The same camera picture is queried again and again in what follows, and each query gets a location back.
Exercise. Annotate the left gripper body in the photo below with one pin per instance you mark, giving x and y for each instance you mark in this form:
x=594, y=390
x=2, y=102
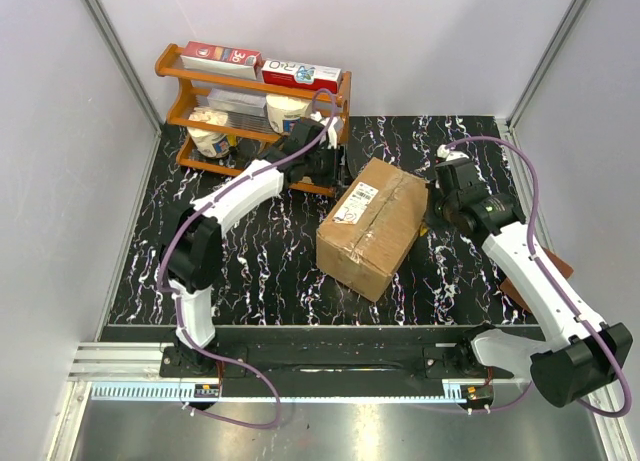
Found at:
x=333, y=166

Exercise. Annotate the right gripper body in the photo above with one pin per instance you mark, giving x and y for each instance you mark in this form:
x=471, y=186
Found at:
x=436, y=208

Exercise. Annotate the brown cardboard express box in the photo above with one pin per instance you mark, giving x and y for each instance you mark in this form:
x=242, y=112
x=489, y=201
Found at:
x=367, y=235

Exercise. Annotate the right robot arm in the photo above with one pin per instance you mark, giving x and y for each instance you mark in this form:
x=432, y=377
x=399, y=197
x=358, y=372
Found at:
x=579, y=352

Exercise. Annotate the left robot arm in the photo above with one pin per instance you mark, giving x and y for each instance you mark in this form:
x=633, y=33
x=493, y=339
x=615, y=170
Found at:
x=192, y=238

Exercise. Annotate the grey flat box on shelf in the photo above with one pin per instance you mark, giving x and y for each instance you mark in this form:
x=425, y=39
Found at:
x=237, y=102

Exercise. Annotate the red white toothpaste box right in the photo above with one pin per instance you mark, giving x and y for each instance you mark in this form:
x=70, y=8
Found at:
x=301, y=75

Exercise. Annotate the red toothpaste box left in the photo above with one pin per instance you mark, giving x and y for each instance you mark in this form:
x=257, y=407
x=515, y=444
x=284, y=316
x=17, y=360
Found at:
x=221, y=60

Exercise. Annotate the white cup middle shelf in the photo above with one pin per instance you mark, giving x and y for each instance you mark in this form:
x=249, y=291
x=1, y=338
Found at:
x=283, y=111

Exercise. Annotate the brown sponge pack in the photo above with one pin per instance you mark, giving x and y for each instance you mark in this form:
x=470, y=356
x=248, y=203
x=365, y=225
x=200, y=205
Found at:
x=508, y=288

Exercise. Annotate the orange wooden shelf rack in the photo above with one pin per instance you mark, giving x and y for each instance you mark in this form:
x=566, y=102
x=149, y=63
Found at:
x=253, y=133

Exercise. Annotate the white cup lower left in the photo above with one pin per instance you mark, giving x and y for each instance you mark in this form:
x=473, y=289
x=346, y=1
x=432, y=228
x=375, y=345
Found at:
x=211, y=144

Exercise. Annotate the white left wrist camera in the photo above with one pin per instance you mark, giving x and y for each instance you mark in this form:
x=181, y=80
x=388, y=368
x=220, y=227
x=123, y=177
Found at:
x=334, y=125

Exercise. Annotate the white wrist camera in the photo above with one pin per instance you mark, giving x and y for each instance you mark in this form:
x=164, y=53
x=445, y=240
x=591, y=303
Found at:
x=334, y=125
x=448, y=156

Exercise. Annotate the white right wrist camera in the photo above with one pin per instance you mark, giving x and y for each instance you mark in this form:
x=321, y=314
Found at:
x=448, y=156

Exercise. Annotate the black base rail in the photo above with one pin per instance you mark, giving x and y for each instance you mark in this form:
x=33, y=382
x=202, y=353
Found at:
x=323, y=362

